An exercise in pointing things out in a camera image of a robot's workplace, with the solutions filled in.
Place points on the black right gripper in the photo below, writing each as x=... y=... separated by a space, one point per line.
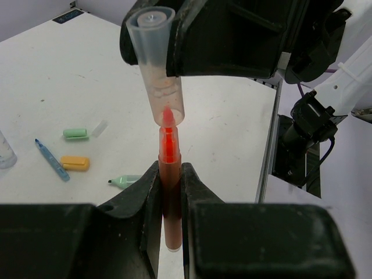
x=255 y=38

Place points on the green highlighter cap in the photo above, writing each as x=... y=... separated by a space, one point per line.
x=75 y=134

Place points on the clear blue spray bottle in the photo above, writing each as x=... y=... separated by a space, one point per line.
x=7 y=156

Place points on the right table label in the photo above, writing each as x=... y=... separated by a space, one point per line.
x=68 y=16

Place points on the clear marker cap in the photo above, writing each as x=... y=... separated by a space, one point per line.
x=149 y=30

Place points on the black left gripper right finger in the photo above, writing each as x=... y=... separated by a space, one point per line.
x=257 y=240

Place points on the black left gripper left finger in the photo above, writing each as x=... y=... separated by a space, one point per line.
x=117 y=239

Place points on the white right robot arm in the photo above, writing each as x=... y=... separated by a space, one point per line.
x=316 y=115

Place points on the orange slim marker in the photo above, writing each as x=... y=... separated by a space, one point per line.
x=170 y=175

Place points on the yellow highlighter cap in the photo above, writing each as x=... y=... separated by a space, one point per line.
x=75 y=163

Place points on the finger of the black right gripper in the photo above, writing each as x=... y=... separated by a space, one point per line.
x=125 y=45

